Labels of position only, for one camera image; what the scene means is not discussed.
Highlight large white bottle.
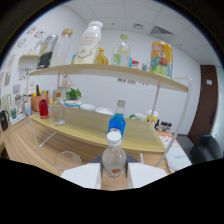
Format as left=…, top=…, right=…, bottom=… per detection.
left=72, top=20, right=104, bottom=65

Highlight brown door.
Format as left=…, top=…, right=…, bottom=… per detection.
left=188, top=64, right=219, bottom=144

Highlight orange pot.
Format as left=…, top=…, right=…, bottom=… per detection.
left=30, top=84, right=51, bottom=113

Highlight clear bottle orange cap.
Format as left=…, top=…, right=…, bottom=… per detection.
left=52, top=91, right=66, bottom=127

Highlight red and white can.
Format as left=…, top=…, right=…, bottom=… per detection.
left=130, top=59, right=140, bottom=70

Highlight clear bottle green cap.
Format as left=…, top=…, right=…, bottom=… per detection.
left=112, top=33, right=132, bottom=68

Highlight white paper booklet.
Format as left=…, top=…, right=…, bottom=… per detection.
left=164, top=144, right=193, bottom=173

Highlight red syrup bottle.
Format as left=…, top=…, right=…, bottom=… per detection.
left=38, top=90, right=50, bottom=120

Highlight white container red lid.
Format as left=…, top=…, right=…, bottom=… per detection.
left=146, top=109, right=160, bottom=124

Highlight blue rimmed plate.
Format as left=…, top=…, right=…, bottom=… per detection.
left=63, top=100, right=83, bottom=109

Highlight clear glass with ice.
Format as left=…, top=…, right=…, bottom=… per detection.
left=54, top=150, right=83, bottom=174

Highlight blue liquid bottle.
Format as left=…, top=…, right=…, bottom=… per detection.
left=107, top=99, right=127, bottom=138

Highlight white plate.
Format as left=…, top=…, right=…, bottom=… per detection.
left=94, top=106, right=116, bottom=116

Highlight green mug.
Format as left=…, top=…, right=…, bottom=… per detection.
left=129, top=112, right=148, bottom=122

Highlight amber liquid bottle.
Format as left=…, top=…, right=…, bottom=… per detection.
left=94, top=47, right=109, bottom=65

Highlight green potted plant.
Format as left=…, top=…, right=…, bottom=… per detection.
left=64, top=87, right=83, bottom=102

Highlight black chair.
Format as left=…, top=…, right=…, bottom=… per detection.
left=189, top=133, right=224, bottom=165

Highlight clear bottle white cap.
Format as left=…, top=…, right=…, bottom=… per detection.
left=101, top=130, right=128, bottom=179

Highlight small pink bottle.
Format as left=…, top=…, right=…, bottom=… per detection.
left=61, top=75, right=70, bottom=87

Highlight black handbag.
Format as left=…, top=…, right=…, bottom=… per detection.
left=0, top=109, right=9, bottom=132

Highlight white wall shelf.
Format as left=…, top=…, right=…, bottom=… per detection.
left=18, top=53, right=40, bottom=68

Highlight white tray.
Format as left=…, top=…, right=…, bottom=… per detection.
left=9, top=113, right=26, bottom=126

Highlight glass jar with cork lid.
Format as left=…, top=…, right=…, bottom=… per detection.
left=50, top=28, right=74, bottom=68

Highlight light blue cup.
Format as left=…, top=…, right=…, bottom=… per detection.
left=24, top=101, right=33, bottom=116

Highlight white bowl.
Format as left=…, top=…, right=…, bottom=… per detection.
left=79, top=103, right=97, bottom=112

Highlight white metal rack wooden shelves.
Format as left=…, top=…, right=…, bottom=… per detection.
left=27, top=63, right=193, bottom=168

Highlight yellow cartoon snack can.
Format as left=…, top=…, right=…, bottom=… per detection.
left=149, top=41, right=174, bottom=79

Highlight dark small bottles set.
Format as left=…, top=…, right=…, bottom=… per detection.
left=154, top=119, right=173, bottom=133

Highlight colourful wall posters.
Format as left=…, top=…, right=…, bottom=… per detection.
left=116, top=77, right=148, bottom=86

